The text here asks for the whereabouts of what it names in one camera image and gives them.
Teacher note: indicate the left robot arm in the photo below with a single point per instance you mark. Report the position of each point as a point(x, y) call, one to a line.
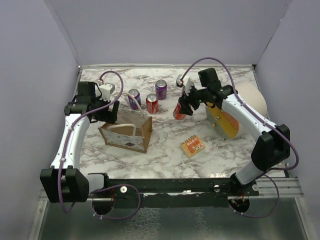
point(63, 181)

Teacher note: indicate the purple soda can middle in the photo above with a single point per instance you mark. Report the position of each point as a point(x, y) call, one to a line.
point(161, 89)

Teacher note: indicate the orange spiral notebook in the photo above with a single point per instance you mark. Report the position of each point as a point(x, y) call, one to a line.
point(192, 146)

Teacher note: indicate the red cola can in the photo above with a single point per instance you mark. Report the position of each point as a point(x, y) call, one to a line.
point(152, 103)
point(178, 112)

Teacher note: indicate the purple soda can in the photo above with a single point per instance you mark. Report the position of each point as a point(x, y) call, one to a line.
point(134, 99)
point(161, 89)

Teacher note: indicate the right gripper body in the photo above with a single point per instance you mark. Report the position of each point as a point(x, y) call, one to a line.
point(196, 97)

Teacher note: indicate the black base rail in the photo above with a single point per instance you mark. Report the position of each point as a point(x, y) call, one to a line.
point(164, 192)

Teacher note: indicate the round cabinet toy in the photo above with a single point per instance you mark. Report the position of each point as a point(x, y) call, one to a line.
point(226, 126)

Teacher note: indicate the purple soda can left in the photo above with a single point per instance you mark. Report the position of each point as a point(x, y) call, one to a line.
point(134, 99)

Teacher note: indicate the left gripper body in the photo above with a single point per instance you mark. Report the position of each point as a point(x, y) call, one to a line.
point(106, 115)

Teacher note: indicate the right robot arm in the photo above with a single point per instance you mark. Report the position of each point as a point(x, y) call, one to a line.
point(271, 140)

